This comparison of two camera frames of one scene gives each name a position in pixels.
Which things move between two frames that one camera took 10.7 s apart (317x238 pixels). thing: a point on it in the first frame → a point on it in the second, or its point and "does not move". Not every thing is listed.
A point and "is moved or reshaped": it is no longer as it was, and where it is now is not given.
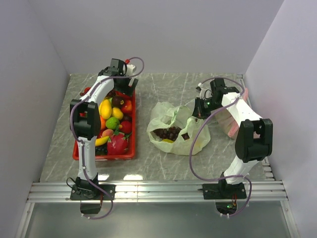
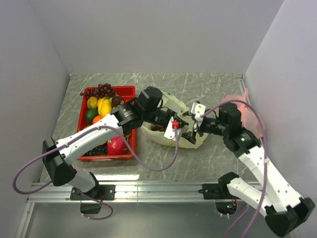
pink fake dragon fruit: [117, 144] does not move
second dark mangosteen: [117, 101] does not move
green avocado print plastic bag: [164, 114] is moved or reshaped
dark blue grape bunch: [101, 150] does not move
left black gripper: [128, 90] → [173, 113]
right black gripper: [198, 111] → [190, 135]
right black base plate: [225, 195] does not move
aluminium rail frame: [270, 191] does not move
